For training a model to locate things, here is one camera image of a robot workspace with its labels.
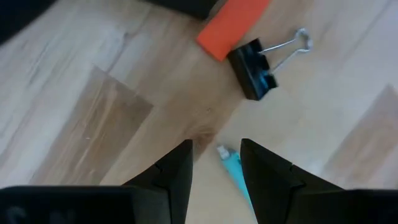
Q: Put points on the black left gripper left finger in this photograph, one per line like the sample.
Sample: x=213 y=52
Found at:
x=168 y=186

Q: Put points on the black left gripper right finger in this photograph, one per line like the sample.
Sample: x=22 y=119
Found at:
x=273 y=186

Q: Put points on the teal pen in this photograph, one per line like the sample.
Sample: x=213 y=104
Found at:
x=233 y=165

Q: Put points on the black binder clip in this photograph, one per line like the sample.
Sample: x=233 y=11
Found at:
x=253 y=70

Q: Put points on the orange eraser block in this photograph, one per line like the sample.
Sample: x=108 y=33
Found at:
x=231 y=28

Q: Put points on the black mesh desk organizer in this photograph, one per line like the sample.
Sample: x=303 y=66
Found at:
x=183 y=7

